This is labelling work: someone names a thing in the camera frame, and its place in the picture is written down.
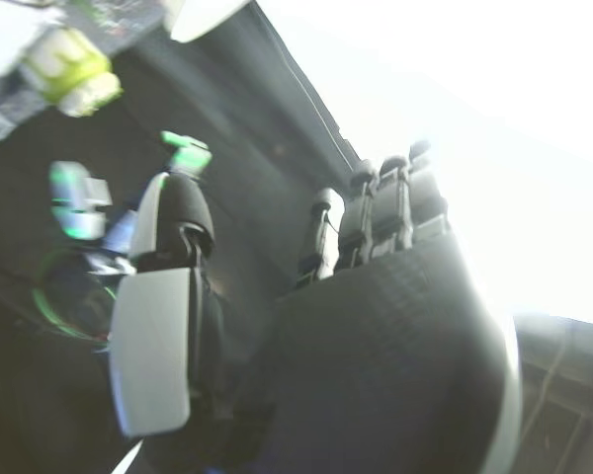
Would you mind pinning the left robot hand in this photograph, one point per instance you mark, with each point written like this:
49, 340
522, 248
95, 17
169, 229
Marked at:
385, 355

